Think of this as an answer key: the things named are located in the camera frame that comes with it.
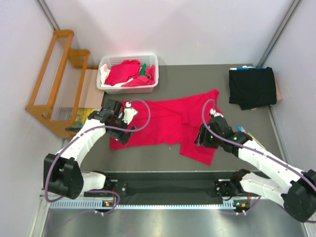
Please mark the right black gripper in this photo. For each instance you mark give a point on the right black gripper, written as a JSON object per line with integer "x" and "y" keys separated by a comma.
{"x": 198, "y": 142}

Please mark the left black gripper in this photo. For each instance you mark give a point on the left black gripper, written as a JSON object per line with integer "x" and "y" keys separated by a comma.
{"x": 122, "y": 136}

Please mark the red t-shirt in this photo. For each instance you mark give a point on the red t-shirt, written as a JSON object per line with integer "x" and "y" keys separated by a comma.
{"x": 172, "y": 122}

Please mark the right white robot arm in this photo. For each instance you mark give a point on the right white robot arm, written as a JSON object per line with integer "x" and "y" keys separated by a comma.
{"x": 290, "y": 187}

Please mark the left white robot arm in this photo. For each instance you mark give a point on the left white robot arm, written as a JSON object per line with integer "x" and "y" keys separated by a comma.
{"x": 62, "y": 173}

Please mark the folded black t-shirt stack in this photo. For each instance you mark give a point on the folded black t-shirt stack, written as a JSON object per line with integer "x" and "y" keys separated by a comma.
{"x": 252, "y": 87}

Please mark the blue pen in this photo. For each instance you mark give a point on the blue pen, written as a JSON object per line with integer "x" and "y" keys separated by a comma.
{"x": 240, "y": 128}

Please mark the yellow picture book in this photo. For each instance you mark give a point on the yellow picture book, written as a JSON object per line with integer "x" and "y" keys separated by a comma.
{"x": 82, "y": 115}

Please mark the brown cardboard sheet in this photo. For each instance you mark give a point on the brown cardboard sheet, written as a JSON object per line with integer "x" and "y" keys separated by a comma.
{"x": 91, "y": 97}

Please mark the green cloth in basket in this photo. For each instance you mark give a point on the green cloth in basket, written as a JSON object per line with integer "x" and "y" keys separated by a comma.
{"x": 142, "y": 71}

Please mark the red clothes in basket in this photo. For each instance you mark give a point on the red clothes in basket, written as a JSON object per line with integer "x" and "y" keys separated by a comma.
{"x": 128, "y": 72}

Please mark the white cloth in basket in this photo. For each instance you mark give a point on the white cloth in basket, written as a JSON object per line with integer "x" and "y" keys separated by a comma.
{"x": 104, "y": 73}

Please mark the orange wooden rack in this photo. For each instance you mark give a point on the orange wooden rack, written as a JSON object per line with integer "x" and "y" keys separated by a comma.
{"x": 54, "y": 101}

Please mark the white plastic laundry basket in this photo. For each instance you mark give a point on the white plastic laundry basket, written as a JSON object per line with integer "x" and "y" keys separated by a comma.
{"x": 144, "y": 58}

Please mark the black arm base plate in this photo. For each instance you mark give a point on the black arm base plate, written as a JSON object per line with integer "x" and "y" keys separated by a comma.
{"x": 192, "y": 187}

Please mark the white slotted cable duct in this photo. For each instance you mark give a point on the white slotted cable duct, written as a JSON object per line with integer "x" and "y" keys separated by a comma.
{"x": 100, "y": 204}

